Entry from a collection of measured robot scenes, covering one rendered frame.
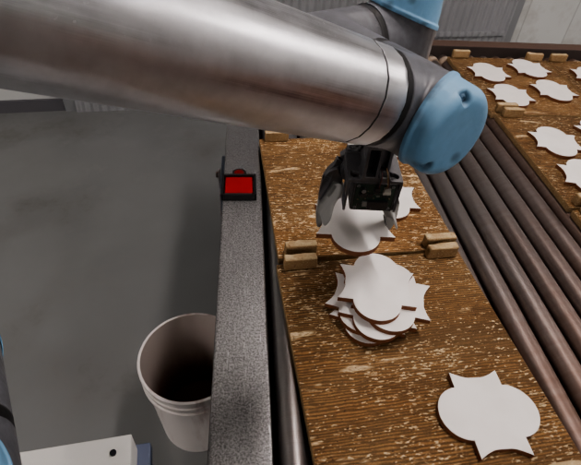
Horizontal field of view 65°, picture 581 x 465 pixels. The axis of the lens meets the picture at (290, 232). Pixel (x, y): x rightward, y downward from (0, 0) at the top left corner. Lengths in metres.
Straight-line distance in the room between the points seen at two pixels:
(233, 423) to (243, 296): 0.22
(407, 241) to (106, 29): 0.76
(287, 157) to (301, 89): 0.81
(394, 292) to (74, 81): 0.60
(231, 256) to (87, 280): 1.36
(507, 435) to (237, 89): 0.59
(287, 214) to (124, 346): 1.13
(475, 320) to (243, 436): 0.41
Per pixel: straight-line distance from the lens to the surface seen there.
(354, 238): 0.69
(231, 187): 0.99
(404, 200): 0.99
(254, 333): 0.75
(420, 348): 0.75
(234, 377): 0.71
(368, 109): 0.31
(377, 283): 0.74
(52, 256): 2.32
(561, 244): 1.09
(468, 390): 0.72
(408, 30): 0.51
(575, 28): 4.30
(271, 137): 1.13
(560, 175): 1.26
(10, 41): 0.22
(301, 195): 0.97
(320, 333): 0.73
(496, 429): 0.71
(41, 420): 1.83
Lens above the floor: 1.53
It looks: 43 degrees down
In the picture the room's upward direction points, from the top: 5 degrees clockwise
